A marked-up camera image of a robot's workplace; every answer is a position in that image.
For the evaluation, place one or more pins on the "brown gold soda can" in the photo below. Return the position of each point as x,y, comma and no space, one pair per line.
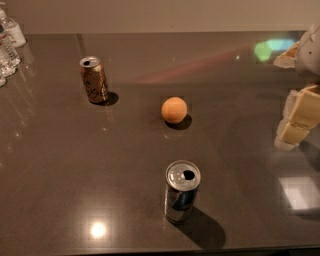
94,79

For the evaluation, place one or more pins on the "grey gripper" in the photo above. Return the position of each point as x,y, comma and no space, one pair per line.
310,58

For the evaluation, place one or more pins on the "water bottle white label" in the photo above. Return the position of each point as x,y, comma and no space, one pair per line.
13,30

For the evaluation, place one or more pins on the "orange ball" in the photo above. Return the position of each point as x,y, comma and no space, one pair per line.
174,110

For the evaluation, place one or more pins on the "silver blue redbull can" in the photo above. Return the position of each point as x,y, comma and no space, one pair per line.
182,182

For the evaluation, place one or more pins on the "clear ribbed water bottle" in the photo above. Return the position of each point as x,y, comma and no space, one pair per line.
9,58

